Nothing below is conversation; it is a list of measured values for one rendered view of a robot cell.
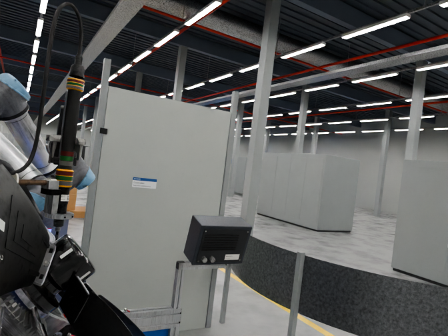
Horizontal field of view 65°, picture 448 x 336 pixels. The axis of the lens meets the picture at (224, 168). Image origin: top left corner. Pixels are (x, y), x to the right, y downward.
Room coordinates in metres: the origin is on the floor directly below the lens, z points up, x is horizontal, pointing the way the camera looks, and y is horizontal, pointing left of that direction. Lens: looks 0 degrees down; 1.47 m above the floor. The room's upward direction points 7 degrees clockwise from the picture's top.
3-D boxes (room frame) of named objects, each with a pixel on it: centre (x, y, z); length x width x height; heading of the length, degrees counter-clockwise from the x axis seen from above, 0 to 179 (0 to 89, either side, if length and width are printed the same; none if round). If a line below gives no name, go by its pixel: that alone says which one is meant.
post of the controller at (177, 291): (1.50, 0.13, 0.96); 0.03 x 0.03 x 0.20; 30
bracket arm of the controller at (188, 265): (1.55, 0.04, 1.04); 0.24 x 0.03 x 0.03; 120
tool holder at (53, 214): (0.92, 0.42, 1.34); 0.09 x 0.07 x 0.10; 155
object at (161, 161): (2.96, 0.48, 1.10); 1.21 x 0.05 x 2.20; 120
